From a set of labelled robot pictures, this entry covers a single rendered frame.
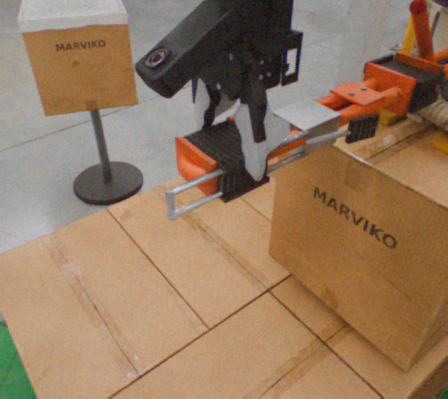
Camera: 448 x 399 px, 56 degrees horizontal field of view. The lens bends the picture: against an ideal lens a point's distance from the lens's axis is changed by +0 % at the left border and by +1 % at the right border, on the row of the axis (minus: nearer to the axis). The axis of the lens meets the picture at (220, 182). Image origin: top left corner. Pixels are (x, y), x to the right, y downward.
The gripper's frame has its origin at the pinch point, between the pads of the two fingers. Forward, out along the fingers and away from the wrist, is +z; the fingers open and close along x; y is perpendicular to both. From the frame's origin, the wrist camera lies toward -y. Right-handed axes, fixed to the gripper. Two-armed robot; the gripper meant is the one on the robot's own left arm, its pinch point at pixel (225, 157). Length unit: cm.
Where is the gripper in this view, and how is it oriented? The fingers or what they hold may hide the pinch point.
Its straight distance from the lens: 49.0
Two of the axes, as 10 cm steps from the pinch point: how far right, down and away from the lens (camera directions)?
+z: 0.1, 8.0, 6.0
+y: 8.0, -3.7, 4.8
